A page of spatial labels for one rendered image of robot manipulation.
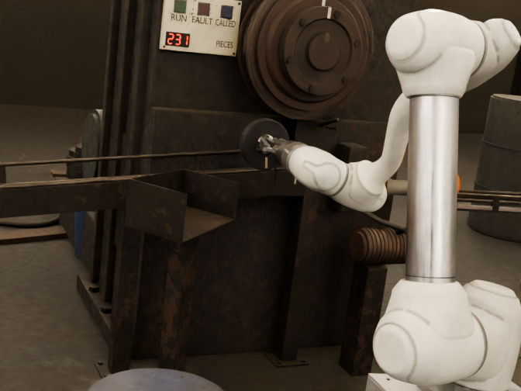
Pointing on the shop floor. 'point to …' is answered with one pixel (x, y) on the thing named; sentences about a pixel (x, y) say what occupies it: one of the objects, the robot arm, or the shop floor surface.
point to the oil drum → (500, 167)
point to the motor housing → (367, 293)
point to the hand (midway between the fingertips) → (265, 139)
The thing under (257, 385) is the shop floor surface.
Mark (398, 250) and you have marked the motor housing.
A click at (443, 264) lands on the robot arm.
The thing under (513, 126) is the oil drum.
